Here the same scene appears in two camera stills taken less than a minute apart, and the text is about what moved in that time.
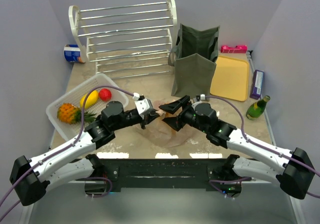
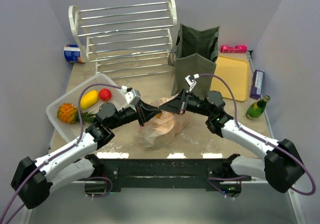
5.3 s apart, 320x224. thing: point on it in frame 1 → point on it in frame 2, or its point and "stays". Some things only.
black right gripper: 182,113 → 184,103
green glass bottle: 255,110 stays
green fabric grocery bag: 194,58 stays
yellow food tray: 230,78 stays
